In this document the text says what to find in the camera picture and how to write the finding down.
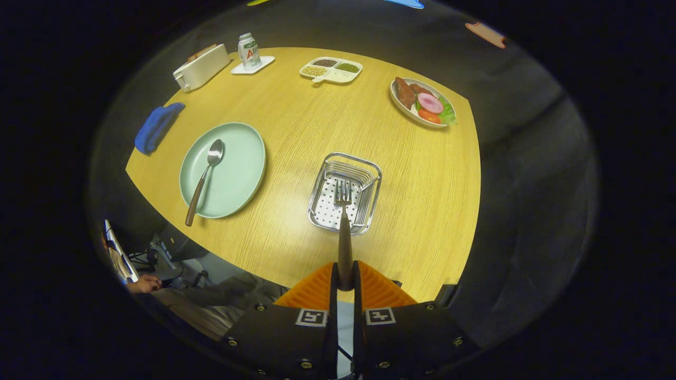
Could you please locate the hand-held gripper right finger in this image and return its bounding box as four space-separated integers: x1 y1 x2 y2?
353 260 480 378

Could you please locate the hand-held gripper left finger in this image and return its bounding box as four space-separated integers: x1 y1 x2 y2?
219 261 339 380

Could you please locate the fork with wooden handle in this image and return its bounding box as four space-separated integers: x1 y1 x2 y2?
334 179 354 292

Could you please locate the spoon with wooden handle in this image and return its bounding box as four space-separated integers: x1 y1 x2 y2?
184 138 225 227

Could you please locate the black rectangular object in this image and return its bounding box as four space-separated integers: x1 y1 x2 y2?
435 284 458 308

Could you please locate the person's grey trouser leg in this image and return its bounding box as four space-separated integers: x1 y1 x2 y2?
153 272 288 341

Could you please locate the pale green plate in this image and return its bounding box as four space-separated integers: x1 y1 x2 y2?
179 122 267 219

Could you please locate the dark grey equipment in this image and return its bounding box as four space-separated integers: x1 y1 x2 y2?
151 227 209 267

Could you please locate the white food plate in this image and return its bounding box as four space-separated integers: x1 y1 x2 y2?
390 77 457 129

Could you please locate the green lettuce leaf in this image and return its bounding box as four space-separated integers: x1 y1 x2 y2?
436 95 457 126

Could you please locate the pink round food slice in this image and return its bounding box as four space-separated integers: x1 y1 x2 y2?
417 93 444 114

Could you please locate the brown grilled meat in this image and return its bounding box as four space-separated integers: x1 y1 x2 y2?
395 77 434 109

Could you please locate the white-edged computer screen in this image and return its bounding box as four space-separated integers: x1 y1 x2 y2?
103 219 139 283

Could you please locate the black backdrop cloth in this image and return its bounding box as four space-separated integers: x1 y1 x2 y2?
87 0 600 349

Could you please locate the white divided dish with beans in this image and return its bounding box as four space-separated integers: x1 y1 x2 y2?
299 56 363 85

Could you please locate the white square coaster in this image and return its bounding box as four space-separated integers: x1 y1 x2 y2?
230 55 276 75

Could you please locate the blue folded towel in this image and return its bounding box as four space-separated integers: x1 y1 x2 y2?
135 102 186 155

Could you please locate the white bottle green red label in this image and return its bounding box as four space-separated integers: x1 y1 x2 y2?
237 33 262 71

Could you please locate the white toaster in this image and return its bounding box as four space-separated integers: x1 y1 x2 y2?
173 43 232 93

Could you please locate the brown toast slice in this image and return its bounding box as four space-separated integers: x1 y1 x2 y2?
187 44 218 61

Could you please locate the metal wire basket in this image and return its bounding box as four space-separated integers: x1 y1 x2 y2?
307 153 382 236

